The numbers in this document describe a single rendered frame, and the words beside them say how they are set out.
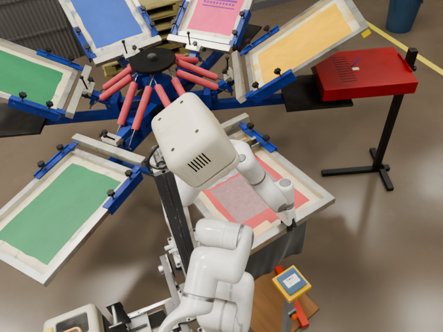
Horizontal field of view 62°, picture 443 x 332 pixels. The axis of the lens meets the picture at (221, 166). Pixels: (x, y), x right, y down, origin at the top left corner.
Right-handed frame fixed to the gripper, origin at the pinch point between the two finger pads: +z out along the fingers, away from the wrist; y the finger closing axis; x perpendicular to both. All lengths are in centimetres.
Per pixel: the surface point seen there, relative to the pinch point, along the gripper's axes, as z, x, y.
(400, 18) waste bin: 66, 360, -216
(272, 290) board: 104, 6, -27
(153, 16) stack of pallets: 4, 76, -340
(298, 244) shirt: 42.7, 17.4, -11.8
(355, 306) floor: 110, 46, 14
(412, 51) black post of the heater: -17, 150, -53
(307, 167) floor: 98, 106, -104
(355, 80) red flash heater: -8, 108, -62
